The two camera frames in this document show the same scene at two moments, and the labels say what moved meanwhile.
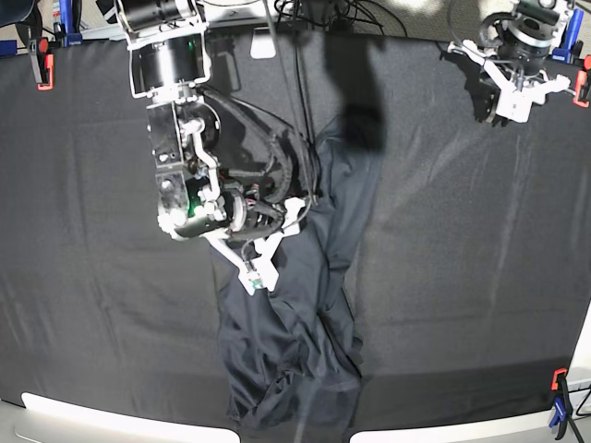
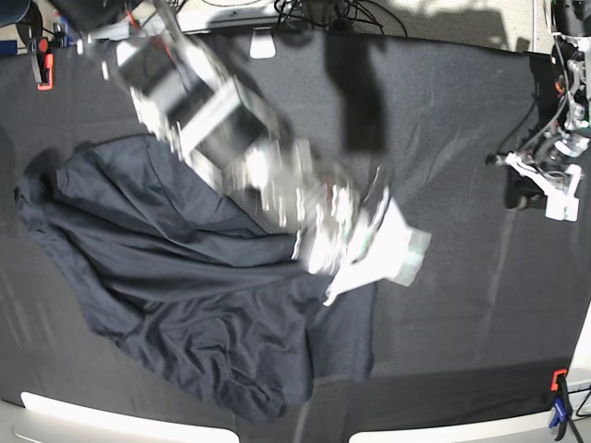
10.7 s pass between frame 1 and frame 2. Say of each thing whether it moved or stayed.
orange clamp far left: stayed
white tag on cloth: stayed
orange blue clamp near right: stayed
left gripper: moved
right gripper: moved
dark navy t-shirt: moved
